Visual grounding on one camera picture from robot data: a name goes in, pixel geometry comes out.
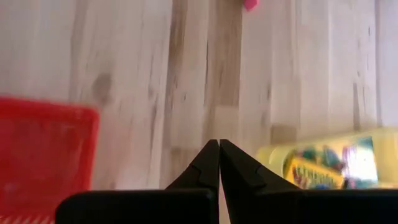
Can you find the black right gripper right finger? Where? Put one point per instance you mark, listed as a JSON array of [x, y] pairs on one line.
[[280, 208]]

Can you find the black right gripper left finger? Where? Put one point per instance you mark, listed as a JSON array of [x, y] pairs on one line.
[[155, 208]]

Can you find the pink eraser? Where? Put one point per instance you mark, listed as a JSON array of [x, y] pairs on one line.
[[250, 3]]

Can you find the yellow translucent plastic bin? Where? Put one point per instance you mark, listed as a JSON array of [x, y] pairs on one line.
[[270, 155]]

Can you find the red slotted plastic basket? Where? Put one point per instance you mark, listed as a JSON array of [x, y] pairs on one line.
[[46, 149]]

